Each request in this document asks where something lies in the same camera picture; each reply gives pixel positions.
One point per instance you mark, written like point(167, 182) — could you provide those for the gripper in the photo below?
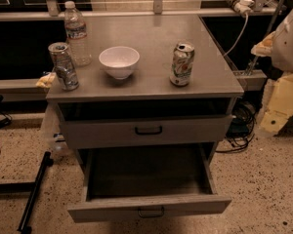
point(289, 44)

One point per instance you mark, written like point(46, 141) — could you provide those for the white green 7up can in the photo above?
point(183, 58)

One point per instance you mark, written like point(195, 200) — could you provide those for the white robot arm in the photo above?
point(282, 55)

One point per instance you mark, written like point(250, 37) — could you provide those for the grey drawer cabinet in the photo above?
point(149, 94)

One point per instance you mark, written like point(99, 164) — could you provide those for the closed upper drawer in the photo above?
point(141, 132)

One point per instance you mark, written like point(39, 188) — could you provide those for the open lower drawer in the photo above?
point(126, 183)

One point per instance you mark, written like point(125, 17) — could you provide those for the silver patterned soda can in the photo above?
point(63, 66)

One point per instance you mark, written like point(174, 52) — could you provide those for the white power strip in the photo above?
point(242, 7)

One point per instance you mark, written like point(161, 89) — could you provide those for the white ceramic bowl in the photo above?
point(119, 62)

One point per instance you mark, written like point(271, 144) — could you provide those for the clear plastic water bottle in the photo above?
point(76, 34)

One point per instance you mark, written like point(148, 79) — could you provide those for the clear plastic bag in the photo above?
point(50, 131)

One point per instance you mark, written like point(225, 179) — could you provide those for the black metal stand leg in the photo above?
point(46, 162)

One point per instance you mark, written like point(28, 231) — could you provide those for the metal rail frame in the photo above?
point(120, 4)

